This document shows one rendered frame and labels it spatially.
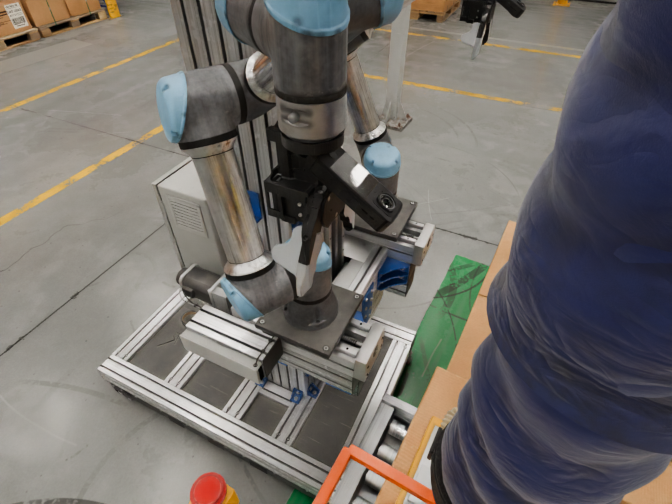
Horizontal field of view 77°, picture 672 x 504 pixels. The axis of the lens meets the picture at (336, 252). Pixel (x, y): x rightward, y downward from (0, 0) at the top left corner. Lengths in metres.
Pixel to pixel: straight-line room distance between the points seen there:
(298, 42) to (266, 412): 1.69
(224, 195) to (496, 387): 0.61
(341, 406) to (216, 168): 1.33
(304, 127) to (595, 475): 0.45
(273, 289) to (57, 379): 1.85
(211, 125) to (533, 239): 0.63
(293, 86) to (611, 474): 0.49
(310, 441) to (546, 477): 1.41
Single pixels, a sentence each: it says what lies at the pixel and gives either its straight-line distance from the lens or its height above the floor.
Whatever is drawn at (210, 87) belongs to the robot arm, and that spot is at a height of 1.64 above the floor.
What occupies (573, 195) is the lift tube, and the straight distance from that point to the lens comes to 0.32.
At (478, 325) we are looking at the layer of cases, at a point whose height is 0.54.
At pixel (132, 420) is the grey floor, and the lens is 2.35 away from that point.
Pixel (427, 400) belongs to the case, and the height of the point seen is 0.95.
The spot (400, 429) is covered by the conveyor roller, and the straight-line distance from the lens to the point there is 1.54.
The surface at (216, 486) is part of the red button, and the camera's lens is 0.97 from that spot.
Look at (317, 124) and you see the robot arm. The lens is 0.44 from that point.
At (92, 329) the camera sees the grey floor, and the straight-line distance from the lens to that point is 2.78.
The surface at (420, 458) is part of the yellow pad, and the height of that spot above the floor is 0.97.
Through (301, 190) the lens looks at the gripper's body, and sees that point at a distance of 0.49.
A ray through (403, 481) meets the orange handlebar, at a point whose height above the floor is 1.09.
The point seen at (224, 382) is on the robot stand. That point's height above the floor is 0.21.
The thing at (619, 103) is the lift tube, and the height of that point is 1.83.
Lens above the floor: 1.94
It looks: 43 degrees down
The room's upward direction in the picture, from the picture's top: straight up
